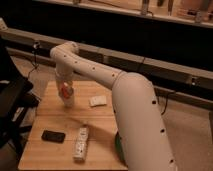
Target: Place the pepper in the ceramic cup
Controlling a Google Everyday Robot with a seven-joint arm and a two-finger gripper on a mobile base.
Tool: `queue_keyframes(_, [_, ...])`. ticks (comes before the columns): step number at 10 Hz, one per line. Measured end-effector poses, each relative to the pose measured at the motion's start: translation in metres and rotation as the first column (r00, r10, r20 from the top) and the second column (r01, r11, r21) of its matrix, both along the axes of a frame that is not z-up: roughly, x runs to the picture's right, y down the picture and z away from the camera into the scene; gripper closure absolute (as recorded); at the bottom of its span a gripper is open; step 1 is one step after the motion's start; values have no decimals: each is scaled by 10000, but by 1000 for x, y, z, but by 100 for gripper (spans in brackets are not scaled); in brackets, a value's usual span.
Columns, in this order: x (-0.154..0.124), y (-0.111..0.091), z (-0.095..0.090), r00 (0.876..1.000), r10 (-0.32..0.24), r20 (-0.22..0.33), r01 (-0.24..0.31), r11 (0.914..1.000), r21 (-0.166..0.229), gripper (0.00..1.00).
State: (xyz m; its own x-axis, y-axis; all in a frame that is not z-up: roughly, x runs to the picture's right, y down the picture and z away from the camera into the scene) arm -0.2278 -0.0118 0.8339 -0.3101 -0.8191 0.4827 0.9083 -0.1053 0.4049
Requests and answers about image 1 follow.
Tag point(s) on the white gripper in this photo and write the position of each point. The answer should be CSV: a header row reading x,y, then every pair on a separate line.
x,y
67,102

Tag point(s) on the red orange pepper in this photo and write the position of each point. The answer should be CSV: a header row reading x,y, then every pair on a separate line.
x,y
66,91

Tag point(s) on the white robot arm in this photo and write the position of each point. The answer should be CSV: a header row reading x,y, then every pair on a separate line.
x,y
141,129

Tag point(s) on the black chair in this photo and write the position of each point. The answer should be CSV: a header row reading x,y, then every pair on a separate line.
x,y
14,99

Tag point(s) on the black smartphone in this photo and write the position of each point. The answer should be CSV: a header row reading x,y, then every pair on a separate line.
x,y
57,137

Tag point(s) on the wooden table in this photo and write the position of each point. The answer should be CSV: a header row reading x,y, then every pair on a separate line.
x,y
52,115

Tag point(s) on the white remote control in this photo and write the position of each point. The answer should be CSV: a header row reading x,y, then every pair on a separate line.
x,y
80,149

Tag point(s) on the dark green object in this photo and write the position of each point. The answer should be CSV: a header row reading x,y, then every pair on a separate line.
x,y
119,149

